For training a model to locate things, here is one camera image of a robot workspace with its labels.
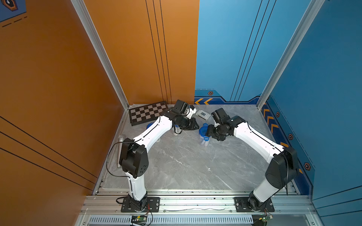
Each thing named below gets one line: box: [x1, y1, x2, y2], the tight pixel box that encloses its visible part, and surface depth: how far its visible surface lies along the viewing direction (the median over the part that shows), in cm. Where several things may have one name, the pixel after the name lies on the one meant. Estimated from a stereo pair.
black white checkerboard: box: [128, 101, 169, 127], surface depth 114 cm
